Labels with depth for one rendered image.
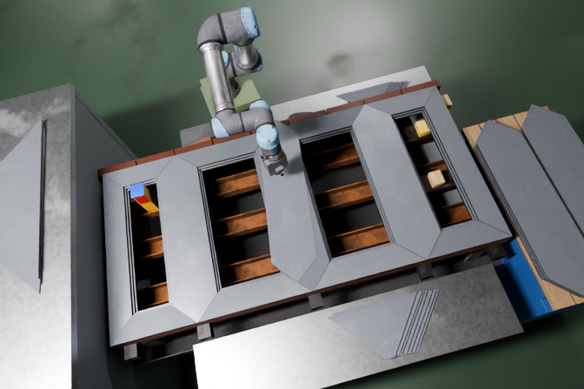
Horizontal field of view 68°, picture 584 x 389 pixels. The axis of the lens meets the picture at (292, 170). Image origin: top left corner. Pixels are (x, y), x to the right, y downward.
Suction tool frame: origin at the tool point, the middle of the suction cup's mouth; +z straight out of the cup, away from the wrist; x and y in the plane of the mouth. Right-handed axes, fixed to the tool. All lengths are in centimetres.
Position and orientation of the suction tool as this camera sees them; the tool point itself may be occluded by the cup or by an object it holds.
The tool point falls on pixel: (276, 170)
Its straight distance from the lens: 176.2
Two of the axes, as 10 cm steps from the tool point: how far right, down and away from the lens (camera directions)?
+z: 0.8, 4.0, 9.1
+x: -5.0, -7.7, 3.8
